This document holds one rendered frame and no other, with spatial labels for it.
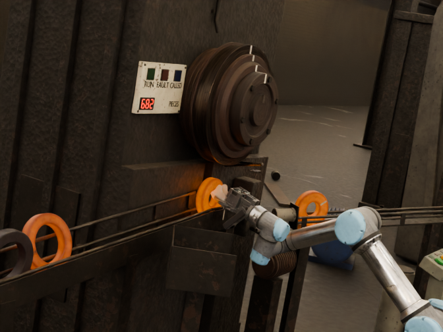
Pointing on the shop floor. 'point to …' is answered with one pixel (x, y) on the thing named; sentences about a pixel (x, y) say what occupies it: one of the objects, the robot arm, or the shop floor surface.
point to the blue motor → (333, 251)
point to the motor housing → (267, 292)
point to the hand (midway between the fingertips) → (211, 192)
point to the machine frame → (111, 141)
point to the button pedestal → (435, 282)
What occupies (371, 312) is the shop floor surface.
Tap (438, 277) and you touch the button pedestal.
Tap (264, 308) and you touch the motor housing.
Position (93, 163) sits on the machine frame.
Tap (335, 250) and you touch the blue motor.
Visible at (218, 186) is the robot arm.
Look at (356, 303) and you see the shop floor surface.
